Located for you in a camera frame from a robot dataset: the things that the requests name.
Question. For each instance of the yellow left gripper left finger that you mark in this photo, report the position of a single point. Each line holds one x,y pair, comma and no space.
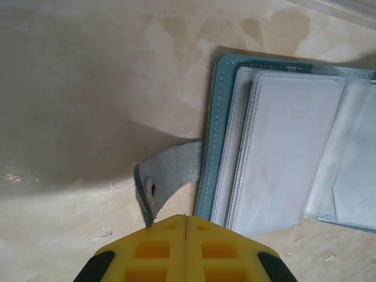
147,252

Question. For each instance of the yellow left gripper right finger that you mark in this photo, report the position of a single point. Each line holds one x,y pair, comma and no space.
223,252

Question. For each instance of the teal leather card holder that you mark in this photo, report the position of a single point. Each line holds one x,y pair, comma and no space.
293,147

